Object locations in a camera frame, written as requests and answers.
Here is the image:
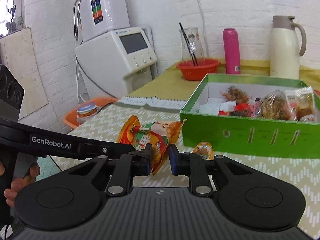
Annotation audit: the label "orange cartoon snack bag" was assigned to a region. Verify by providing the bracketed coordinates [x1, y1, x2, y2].
[116, 115, 186, 175]

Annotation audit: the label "orange-edged peanut snack pack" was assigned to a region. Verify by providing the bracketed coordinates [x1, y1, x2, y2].
[285, 87, 317, 122]

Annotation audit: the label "person's left hand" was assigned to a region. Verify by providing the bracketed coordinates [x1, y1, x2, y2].
[4, 162, 40, 207]

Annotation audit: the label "small orange candy wrapper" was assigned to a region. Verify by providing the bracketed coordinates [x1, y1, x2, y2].
[193, 141, 214, 160]

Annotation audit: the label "orange plastic basin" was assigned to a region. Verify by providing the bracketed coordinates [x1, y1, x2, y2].
[62, 97, 119, 129]

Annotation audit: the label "small jar blue lid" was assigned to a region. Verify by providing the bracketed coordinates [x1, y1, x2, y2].
[76, 102, 98, 123]

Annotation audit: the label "red clear snack pack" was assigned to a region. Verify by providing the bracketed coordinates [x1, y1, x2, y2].
[219, 101, 254, 117]

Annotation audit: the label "brown snack pack white label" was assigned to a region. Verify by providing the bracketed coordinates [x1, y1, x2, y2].
[221, 86, 249, 105]

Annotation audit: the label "yellow green tablecloth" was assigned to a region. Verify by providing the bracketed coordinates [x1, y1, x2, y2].
[129, 60, 319, 100]

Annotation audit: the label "green cardboard box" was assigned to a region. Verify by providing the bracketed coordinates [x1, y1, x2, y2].
[180, 74, 319, 159]

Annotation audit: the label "red plastic basket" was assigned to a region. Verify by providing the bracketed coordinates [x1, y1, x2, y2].
[176, 58, 221, 81]

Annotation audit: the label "white water dispenser machine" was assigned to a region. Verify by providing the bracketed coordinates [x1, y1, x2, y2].
[75, 27, 158, 99]

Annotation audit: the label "black chopsticks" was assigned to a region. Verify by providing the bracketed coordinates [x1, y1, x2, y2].
[179, 22, 198, 66]

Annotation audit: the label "pink-edged seed snack pack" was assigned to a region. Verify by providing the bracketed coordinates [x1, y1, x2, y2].
[252, 90, 296, 121]

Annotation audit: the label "clear glass carafe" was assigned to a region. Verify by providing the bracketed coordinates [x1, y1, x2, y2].
[179, 27, 205, 65]

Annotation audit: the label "pink thermos bottle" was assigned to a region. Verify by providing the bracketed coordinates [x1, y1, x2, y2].
[222, 28, 241, 74]

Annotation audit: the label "cream thermal jug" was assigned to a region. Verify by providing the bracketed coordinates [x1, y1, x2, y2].
[270, 15, 306, 79]

